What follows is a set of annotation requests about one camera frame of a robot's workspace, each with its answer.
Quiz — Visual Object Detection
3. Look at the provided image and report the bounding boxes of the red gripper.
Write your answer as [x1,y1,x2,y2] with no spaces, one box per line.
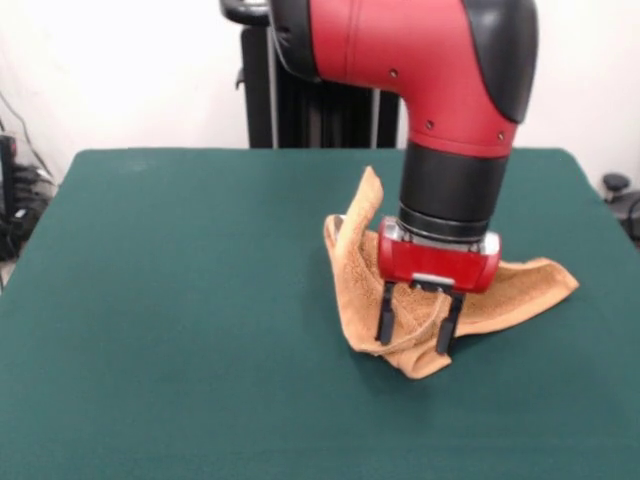
[374,217,503,357]

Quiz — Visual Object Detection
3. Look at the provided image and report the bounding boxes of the orange terry towel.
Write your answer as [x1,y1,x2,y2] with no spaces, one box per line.
[323,165,580,380]

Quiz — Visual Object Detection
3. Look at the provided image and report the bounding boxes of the black office chair base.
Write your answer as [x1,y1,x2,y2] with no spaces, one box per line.
[601,172,640,251]

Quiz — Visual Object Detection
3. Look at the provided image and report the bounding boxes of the dark green table cloth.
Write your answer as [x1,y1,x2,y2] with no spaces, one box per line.
[0,147,640,480]

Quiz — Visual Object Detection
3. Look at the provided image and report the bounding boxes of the black electronics box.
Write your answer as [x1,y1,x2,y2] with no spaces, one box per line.
[0,133,18,261]

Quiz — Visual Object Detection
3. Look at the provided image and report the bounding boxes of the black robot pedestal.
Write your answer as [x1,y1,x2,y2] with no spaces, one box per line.
[218,0,407,150]

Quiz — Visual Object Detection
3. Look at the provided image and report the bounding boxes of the black cable bundle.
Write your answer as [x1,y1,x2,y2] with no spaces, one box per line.
[10,163,59,236]

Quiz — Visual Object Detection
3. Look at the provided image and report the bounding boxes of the grey cable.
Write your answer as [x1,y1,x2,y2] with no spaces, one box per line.
[0,90,54,179]

